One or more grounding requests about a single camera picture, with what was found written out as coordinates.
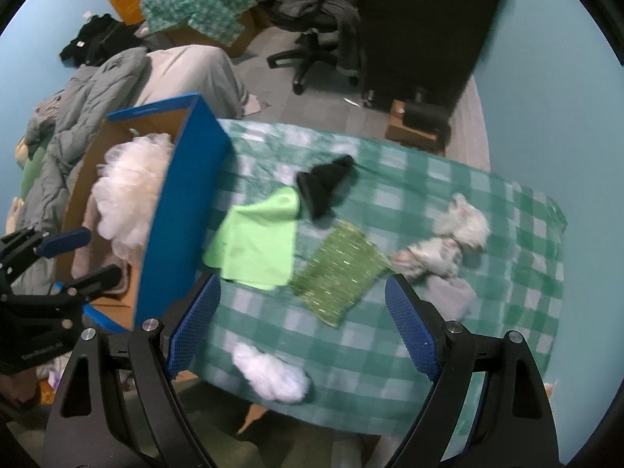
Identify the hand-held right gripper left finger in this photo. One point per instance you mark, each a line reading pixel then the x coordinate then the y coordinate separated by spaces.
pixel 195 321

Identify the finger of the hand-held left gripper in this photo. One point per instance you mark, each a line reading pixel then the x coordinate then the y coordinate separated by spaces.
pixel 66 243
pixel 92 280

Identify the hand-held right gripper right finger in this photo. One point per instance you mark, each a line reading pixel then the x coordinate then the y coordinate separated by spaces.
pixel 412 326

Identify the grey cloth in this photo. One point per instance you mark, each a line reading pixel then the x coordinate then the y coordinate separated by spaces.
pixel 448 297

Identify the white cotton fluff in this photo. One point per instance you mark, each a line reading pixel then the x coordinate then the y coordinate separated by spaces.
pixel 268 370

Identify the green glitter cloth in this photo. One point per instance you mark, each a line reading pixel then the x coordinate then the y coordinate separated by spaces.
pixel 336 273

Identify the light green cloth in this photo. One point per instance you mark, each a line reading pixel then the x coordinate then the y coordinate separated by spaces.
pixel 253 243

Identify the white floral cloth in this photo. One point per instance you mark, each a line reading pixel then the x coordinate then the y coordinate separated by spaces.
pixel 463 224

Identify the blue cardboard box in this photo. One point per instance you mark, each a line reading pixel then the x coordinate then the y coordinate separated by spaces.
pixel 195 156

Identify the black cloth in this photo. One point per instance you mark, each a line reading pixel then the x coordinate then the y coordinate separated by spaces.
pixel 321 185

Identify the beige folded towel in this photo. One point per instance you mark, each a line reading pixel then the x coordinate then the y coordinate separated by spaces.
pixel 87 263

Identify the beige plush toy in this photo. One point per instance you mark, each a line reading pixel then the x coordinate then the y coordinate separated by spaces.
pixel 13 214

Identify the green checkered tablecloth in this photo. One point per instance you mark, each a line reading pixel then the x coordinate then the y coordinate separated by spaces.
pixel 370 380

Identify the green plush pillow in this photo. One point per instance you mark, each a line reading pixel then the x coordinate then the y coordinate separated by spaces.
pixel 34 165

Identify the white mesh bath pouf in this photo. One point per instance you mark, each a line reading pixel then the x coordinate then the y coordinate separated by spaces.
pixel 131 190

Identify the olive trousers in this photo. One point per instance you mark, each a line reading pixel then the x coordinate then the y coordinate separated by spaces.
pixel 214 424

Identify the striped cloth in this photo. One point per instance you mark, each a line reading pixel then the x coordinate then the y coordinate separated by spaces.
pixel 46 107

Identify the grey quilted blanket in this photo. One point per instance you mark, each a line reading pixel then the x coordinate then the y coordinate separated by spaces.
pixel 87 107

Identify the small brown cardboard box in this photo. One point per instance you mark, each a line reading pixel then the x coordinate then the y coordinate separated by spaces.
pixel 397 129

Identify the black clothes pile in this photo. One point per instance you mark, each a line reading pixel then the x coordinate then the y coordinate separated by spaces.
pixel 97 39

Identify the black cylindrical appliance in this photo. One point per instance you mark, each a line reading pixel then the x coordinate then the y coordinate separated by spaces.
pixel 429 117

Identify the beige ribbed mat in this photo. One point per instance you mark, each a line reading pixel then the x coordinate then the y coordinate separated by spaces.
pixel 468 122

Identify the bed with beige sheet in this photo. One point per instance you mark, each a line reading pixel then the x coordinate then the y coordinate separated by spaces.
pixel 195 73

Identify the large brown cardboard box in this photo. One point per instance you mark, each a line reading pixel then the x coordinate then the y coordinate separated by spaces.
pixel 195 39

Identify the green checkered cloth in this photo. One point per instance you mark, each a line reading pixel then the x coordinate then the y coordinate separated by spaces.
pixel 195 0

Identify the black office chair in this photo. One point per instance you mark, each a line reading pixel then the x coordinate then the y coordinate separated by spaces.
pixel 312 53

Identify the black fabric wardrobe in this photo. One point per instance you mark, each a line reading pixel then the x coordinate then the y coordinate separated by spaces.
pixel 414 19

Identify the dark clothing on chair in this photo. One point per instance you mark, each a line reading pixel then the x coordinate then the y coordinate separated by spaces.
pixel 302 2

